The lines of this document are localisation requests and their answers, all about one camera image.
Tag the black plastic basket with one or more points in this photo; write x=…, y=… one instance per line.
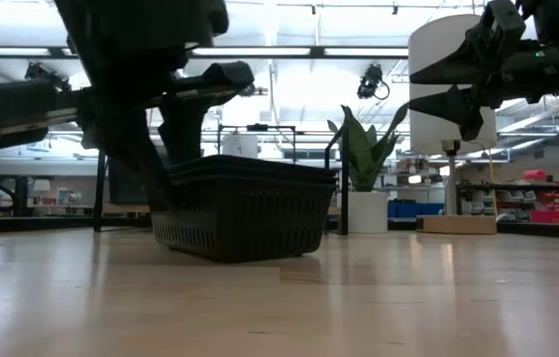
x=240, y=223

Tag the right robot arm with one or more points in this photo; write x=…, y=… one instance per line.
x=557, y=59

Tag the wooden background bench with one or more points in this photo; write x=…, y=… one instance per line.
x=36, y=220

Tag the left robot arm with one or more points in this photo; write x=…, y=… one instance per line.
x=136, y=39

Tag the green snake plant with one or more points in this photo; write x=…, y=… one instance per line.
x=364, y=149

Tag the dark monitor screen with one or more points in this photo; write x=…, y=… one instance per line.
x=121, y=186

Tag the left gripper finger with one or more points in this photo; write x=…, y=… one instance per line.
x=131, y=144
x=183, y=134

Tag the small picture frames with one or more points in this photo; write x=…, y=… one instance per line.
x=69, y=197

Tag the blue storage bin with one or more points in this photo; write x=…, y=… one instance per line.
x=411, y=209

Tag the pink item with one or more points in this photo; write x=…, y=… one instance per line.
x=534, y=174

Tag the white plant pot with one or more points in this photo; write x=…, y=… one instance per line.
x=368, y=213

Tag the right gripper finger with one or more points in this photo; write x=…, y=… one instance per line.
x=450, y=104
x=453, y=67

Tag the black ceiling camera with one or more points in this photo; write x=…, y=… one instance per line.
x=371, y=82

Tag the small white cylinder shade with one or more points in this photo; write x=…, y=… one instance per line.
x=240, y=146

